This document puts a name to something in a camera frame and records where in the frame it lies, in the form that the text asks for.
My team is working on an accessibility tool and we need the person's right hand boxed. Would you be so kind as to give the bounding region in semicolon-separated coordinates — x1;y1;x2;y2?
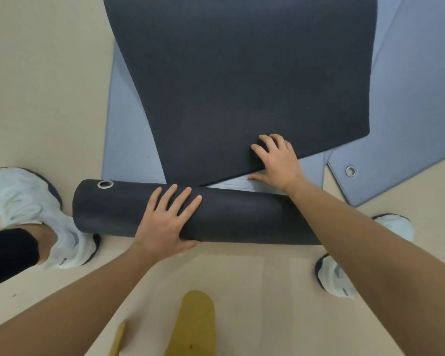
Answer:
248;134;306;195

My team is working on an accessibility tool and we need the person's left hand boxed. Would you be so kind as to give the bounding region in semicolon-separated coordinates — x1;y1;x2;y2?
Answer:
133;184;203;262

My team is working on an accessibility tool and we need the dark grey exercise mat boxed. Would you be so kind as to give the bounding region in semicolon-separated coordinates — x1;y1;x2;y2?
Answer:
72;0;378;246

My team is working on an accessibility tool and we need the person's right forearm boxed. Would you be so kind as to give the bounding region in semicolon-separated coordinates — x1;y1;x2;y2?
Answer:
286;176;445;356

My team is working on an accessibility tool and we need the person's left forearm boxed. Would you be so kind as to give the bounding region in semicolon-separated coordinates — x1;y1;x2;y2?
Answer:
0;244;160;356

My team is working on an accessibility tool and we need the blue-grey exercise mat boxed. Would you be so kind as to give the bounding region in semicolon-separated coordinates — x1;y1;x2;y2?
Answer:
101;0;405;195
326;0;445;208

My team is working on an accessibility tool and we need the white left shoe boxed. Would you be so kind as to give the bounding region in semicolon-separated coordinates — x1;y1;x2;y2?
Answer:
0;167;101;270

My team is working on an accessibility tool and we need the white shoe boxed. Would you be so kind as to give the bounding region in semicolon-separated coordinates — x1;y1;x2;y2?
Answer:
0;167;101;270
315;214;415;299

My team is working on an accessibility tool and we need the white right shoe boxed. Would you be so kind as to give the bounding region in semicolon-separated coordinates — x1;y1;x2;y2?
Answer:
315;214;415;299

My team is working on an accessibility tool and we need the person's left leg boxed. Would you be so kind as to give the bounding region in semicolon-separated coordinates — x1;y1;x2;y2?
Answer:
0;223;58;300

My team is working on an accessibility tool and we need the wide yellow strap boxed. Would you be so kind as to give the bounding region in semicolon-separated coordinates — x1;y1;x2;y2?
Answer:
163;290;216;356

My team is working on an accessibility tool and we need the narrow yellow strap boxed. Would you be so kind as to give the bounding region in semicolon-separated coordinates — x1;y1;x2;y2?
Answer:
108;320;128;356

